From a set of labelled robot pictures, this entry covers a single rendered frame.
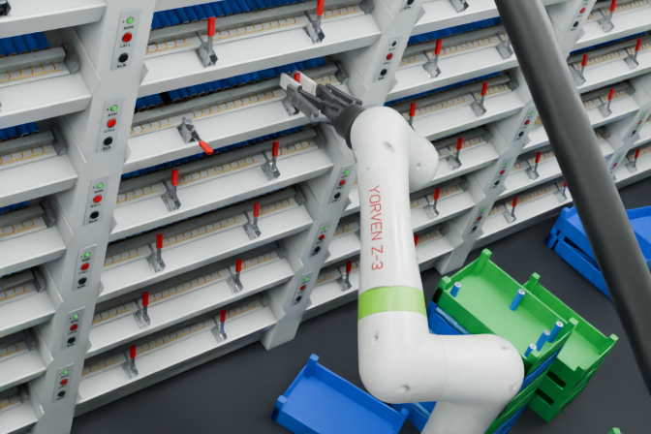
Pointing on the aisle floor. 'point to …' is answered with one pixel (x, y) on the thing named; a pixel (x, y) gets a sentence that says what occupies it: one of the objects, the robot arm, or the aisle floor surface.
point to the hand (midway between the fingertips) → (297, 83)
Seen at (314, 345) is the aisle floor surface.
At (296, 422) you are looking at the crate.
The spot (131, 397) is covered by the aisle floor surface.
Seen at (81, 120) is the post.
